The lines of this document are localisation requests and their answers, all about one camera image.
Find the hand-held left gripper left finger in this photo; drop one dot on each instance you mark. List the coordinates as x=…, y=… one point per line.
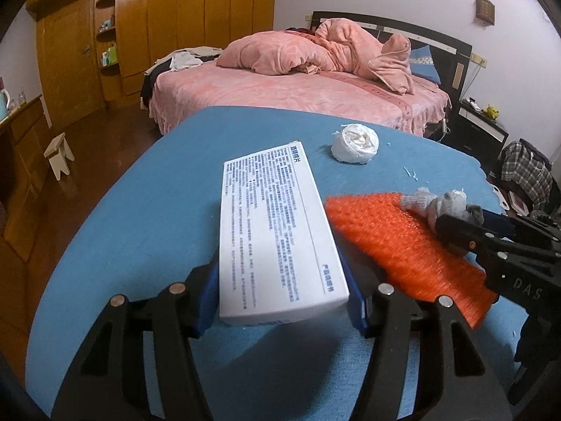
x=206, y=302

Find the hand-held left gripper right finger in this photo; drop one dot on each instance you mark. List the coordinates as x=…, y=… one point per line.
x=357, y=311

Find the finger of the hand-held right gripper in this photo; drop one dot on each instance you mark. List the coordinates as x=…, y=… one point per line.
x=460, y=234
x=499, y=223

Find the grey tissue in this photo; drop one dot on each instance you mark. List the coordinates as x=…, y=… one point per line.
x=442, y=205

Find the large orange bubble wrap sheet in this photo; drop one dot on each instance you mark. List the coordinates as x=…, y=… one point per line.
x=394, y=245

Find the white printed carton box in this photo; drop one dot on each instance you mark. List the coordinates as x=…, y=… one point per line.
x=280, y=237

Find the white paper ball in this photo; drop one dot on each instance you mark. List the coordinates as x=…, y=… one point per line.
x=355, y=142

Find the scale with red centre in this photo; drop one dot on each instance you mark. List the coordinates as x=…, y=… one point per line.
x=519, y=201

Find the plaid cloth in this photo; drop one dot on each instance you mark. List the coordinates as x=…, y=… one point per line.
x=526, y=171

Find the dark hoodie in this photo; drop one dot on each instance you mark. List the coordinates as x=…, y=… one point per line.
x=532, y=149

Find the dark nightstand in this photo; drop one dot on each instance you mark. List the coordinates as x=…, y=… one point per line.
x=477, y=133

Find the blue tablecloth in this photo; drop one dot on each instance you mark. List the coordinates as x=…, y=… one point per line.
x=153, y=210

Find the yellow plush toy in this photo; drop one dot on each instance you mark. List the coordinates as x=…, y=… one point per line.
x=491, y=112

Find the white remote control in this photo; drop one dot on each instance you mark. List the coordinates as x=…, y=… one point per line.
x=471, y=104

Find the blue pillow with dotted band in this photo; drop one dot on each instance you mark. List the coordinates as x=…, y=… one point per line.
x=424, y=65

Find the dark wooden headboard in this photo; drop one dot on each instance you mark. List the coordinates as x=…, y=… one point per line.
x=456, y=52

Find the small wooden stool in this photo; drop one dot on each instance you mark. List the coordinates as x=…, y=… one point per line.
x=59, y=153

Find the bed with pink sheet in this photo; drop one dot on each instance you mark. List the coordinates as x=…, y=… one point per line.
x=285, y=92

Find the black clothing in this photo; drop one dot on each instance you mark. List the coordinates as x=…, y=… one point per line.
x=149, y=83

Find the pink duvet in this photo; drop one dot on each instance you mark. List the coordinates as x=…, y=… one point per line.
x=307, y=52

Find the white beige clothes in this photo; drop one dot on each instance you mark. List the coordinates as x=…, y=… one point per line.
x=184, y=59

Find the wooden side cabinet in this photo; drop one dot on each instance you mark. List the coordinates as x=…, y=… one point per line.
x=22, y=140

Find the dark purple garment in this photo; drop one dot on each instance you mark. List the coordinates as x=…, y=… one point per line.
x=302, y=30

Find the clear glass bottle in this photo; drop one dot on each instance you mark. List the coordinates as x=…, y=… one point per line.
x=22, y=96

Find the wooden door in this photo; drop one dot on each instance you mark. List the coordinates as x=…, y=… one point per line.
x=70, y=52

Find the wooden wardrobe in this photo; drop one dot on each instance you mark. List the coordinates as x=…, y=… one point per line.
x=197, y=17

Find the light blue kettle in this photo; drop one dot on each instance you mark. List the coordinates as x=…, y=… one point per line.
x=2, y=101

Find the small shelf bottles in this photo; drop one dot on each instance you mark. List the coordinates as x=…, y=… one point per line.
x=107, y=25

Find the white wall socket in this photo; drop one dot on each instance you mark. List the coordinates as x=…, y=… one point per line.
x=480, y=59

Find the large wooden wall lamp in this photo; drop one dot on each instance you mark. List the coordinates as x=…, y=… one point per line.
x=485, y=10

